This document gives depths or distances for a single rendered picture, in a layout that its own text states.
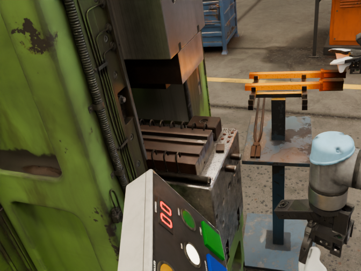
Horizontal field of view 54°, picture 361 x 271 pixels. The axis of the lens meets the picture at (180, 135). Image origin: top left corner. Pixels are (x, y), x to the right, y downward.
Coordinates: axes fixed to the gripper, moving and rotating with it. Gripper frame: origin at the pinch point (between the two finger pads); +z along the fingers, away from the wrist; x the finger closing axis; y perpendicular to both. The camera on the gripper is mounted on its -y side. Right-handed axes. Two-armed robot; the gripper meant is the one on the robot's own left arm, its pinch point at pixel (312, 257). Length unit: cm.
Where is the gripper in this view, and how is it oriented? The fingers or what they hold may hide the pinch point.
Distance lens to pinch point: 96.7
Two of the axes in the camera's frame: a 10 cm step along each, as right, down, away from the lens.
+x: 6.4, -4.8, 6.0
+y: 7.5, 2.5, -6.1
